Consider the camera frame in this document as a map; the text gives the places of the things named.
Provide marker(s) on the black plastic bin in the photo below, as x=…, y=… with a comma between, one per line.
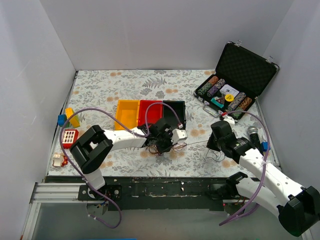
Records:
x=180, y=109

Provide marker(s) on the floral table mat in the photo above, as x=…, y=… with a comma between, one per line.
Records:
x=95, y=96

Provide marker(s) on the black microphone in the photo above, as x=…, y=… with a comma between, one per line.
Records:
x=252, y=132

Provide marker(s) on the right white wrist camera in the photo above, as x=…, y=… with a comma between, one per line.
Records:
x=229, y=119

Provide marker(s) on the red plastic bin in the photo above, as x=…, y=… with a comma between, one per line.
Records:
x=154, y=113

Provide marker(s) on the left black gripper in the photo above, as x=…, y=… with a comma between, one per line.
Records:
x=163, y=141

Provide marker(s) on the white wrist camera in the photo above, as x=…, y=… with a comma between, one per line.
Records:
x=229, y=119
x=178, y=135

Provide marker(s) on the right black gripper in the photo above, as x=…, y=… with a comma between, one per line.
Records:
x=213, y=141

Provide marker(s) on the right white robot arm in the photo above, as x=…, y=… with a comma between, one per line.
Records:
x=296, y=207

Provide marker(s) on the red white toy block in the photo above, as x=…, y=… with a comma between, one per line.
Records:
x=69, y=138

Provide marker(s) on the blue toy brick left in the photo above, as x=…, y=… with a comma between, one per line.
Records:
x=61, y=119

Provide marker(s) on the green toy brick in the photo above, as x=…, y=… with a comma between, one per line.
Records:
x=75, y=123

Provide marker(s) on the blue toy block right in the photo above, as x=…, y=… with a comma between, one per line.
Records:
x=265, y=146

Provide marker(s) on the black poker chip case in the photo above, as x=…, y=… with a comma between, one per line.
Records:
x=239, y=72

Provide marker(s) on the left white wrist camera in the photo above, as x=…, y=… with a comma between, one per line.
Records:
x=178, y=135

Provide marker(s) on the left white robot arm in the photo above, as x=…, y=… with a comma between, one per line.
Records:
x=91, y=149

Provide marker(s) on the yellow plastic bin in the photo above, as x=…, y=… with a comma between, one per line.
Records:
x=127, y=113

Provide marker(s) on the yellow dealer chip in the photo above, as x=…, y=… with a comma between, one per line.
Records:
x=229, y=97

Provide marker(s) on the small white red toy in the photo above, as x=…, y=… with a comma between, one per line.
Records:
x=59, y=160

